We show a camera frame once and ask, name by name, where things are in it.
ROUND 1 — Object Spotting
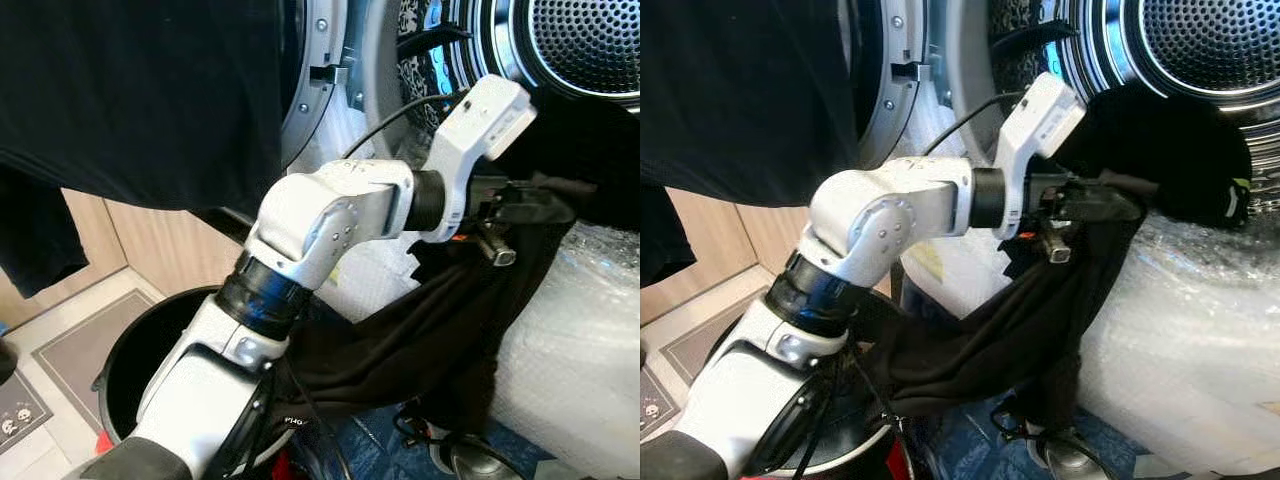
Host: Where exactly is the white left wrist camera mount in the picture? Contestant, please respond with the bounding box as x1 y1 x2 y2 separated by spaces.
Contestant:
418 75 539 245
985 72 1088 241

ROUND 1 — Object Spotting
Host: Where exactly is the grey round washer door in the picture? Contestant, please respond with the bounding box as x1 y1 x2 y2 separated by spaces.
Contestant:
855 0 936 171
280 0 353 173

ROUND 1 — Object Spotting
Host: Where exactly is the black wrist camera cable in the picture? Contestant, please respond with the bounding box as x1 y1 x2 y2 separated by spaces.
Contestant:
920 90 1028 158
343 88 473 161

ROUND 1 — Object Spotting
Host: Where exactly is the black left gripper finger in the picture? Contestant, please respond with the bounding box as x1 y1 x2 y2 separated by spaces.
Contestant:
500 183 578 225
1060 183 1143 223

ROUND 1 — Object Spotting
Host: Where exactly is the long black garment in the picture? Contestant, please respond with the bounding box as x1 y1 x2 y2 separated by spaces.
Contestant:
860 170 1151 431
272 172 604 433

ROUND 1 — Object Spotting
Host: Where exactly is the black drum paddle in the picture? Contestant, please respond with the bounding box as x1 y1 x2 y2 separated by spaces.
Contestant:
397 24 471 63
990 18 1079 59

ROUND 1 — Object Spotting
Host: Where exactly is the red plastic stool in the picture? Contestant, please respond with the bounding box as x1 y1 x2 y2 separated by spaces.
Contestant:
95 428 298 480
884 418 916 480

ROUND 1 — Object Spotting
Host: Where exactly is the yellow label sticker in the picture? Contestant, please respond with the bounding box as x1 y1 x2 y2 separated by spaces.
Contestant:
912 243 946 288

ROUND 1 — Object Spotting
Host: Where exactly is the grey mat with skull prints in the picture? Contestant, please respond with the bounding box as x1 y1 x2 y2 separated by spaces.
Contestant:
640 365 669 426
0 370 56 453

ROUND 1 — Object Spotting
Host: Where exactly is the black clothes pile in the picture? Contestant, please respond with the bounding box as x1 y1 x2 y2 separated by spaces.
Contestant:
1050 83 1256 233
525 88 641 233

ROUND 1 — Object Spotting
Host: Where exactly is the black cloth over washer door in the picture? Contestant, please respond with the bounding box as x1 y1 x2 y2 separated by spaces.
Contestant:
0 0 286 301
640 0 861 291

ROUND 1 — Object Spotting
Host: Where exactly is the light wooden cabinet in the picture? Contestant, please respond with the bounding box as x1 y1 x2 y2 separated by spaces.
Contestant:
640 188 836 306
0 188 266 331

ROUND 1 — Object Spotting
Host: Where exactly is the plain grey floor mat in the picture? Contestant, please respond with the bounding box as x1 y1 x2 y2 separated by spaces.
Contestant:
662 300 776 386
33 290 166 403

